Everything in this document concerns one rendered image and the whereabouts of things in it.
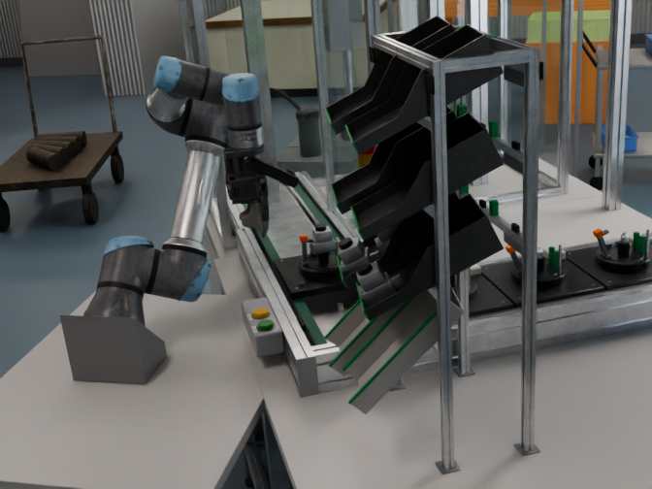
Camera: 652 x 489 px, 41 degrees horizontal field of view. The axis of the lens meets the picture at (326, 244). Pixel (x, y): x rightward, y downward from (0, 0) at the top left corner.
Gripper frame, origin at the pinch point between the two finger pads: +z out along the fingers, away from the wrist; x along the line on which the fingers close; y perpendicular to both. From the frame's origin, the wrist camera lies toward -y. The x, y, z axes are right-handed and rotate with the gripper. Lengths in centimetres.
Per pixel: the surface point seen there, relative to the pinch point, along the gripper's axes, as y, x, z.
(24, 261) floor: 98, -338, 123
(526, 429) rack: -40, 48, 32
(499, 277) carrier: -61, -8, 26
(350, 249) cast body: -12.9, 25.4, -2.8
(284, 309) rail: -4.8, -14.6, 27.2
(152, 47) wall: -20, -836, 76
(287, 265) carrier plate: -11.0, -39.6, 26.2
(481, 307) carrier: -50, 6, 26
